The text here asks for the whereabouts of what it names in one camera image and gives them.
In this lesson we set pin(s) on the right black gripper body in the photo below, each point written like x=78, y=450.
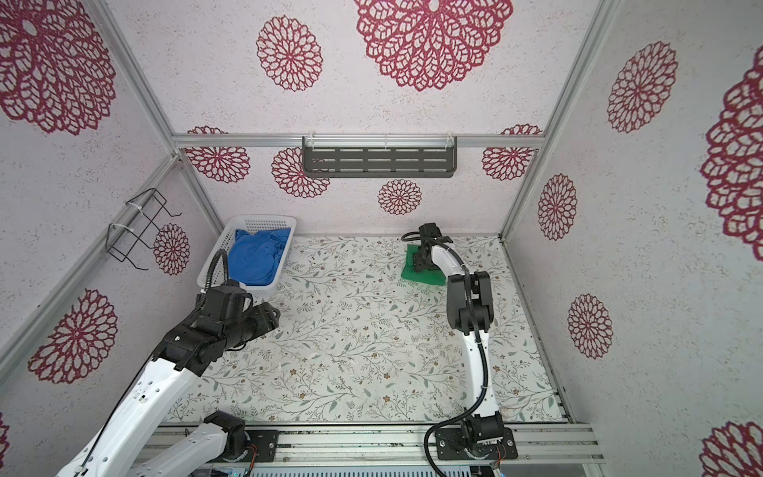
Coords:
x=419, y=261

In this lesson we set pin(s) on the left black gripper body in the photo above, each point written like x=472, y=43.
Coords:
x=252, y=324

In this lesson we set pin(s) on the green tank top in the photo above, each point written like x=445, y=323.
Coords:
x=429, y=277

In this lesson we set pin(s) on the blue tank top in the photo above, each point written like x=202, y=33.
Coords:
x=254, y=258

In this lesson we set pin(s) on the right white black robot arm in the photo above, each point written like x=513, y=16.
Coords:
x=470, y=313

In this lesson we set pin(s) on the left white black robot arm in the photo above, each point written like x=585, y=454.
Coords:
x=175, y=365

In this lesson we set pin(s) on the white plastic basket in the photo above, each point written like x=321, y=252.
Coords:
x=252, y=224

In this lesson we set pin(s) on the grey slotted wall shelf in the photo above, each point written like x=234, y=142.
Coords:
x=379, y=160

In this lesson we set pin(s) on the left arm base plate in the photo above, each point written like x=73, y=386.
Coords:
x=252, y=446

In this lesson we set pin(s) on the black wire wall rack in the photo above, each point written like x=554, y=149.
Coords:
x=143, y=210

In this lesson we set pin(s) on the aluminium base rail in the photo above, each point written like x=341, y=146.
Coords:
x=395, y=444

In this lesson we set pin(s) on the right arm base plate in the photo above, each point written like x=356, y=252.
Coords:
x=477, y=447

